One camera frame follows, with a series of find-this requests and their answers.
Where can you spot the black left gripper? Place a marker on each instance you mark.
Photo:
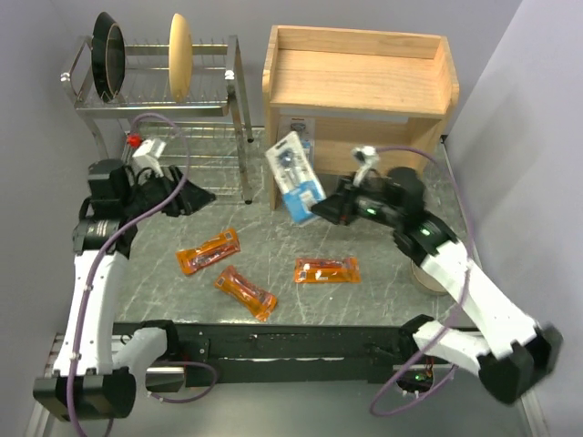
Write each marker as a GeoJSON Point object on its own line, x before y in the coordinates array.
{"type": "Point", "coordinates": [189, 198]}

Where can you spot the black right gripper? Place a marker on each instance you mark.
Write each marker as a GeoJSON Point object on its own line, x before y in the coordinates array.
{"type": "Point", "coordinates": [340, 208]}

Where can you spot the blue razor blister pack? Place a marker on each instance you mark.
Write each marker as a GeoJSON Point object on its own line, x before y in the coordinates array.
{"type": "Point", "coordinates": [293, 174]}
{"type": "Point", "coordinates": [304, 127]}

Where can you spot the wooden two-tier shelf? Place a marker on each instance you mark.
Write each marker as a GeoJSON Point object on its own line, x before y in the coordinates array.
{"type": "Point", "coordinates": [362, 87]}

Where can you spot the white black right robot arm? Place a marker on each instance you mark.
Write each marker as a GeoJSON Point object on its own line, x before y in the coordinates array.
{"type": "Point", "coordinates": [511, 353]}

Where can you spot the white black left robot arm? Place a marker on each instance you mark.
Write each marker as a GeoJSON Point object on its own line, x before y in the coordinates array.
{"type": "Point", "coordinates": [102, 243]}

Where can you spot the orange razor pack left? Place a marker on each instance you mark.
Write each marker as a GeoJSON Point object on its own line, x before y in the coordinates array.
{"type": "Point", "coordinates": [212, 251]}

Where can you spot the orange razor pack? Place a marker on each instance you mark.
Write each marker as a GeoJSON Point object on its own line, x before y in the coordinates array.
{"type": "Point", "coordinates": [212, 251]}
{"type": "Point", "coordinates": [259, 302]}
{"type": "Point", "coordinates": [321, 271]}

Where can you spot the orange razor pack right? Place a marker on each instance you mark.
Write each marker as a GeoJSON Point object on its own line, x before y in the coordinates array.
{"type": "Point", "coordinates": [321, 271]}

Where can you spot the metal dish rack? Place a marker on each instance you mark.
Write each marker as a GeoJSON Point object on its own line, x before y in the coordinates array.
{"type": "Point", "coordinates": [214, 117]}

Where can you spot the beige ceramic bowl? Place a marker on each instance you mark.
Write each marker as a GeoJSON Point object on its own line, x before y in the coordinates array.
{"type": "Point", "coordinates": [426, 283]}

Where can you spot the orange razor pack middle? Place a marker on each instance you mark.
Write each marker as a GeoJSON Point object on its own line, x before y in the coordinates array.
{"type": "Point", "coordinates": [259, 302]}

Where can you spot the beige wooden plate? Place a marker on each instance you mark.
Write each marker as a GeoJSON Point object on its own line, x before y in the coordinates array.
{"type": "Point", "coordinates": [180, 58]}

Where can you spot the black plate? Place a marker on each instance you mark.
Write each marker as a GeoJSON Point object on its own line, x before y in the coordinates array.
{"type": "Point", "coordinates": [108, 57]}

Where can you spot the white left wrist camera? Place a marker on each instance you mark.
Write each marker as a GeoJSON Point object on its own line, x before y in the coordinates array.
{"type": "Point", "coordinates": [145, 152]}

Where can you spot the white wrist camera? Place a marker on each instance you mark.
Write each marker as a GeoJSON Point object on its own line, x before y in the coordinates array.
{"type": "Point", "coordinates": [145, 152]}
{"type": "Point", "coordinates": [367, 158]}

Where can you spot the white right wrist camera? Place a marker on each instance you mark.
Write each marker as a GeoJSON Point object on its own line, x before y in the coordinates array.
{"type": "Point", "coordinates": [367, 158]}

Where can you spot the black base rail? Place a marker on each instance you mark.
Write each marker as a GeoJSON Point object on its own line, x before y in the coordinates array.
{"type": "Point", "coordinates": [257, 353]}

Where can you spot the aluminium frame rail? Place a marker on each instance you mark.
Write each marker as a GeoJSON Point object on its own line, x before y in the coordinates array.
{"type": "Point", "coordinates": [50, 364]}

